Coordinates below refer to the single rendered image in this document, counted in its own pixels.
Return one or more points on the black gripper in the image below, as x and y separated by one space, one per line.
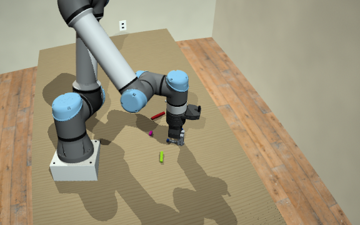
176 117

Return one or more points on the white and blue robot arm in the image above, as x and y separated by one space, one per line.
71 110

